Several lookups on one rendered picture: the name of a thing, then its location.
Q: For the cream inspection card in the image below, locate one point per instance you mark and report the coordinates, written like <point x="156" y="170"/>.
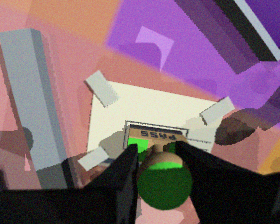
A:
<point x="115" y="106"/>

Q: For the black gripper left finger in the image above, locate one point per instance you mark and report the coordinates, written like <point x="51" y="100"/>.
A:
<point x="110" y="198"/>

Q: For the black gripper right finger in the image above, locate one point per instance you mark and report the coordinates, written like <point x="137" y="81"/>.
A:
<point x="224" y="193"/>

